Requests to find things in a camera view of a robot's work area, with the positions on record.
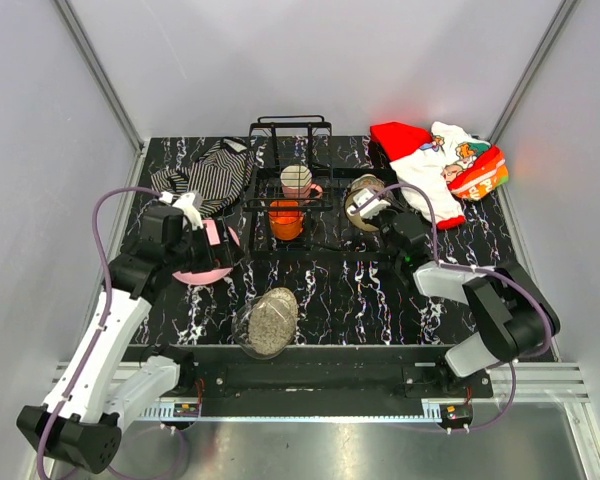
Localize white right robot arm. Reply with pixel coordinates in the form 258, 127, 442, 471
373, 209, 561, 397

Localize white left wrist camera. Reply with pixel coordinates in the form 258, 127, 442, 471
159, 191, 204, 230

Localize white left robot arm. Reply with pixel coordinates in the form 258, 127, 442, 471
16, 205, 244, 474

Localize pink ceramic mug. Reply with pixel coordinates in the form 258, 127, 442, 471
280, 164, 323, 205

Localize flower-shaped patterned dish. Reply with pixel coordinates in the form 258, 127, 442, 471
349, 174, 386, 193

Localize pink round plate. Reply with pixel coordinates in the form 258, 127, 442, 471
173, 219, 233, 286

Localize white red cartoon garment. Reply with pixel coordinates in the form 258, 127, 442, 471
370, 121, 509, 230

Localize orange plastic cup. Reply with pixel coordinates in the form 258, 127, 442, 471
269, 200, 304, 241

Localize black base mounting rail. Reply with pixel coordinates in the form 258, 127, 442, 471
162, 345, 493, 420

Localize clear glass bowl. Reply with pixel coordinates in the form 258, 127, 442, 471
231, 297, 291, 360

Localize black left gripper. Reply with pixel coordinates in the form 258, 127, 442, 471
168, 216, 245, 273

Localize black white striped cloth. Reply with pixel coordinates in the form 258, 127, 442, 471
151, 137, 254, 218

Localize black metal dish rack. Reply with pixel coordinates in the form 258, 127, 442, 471
242, 115, 396, 262

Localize beige speckled bowl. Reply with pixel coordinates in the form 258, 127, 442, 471
344, 192, 378, 232

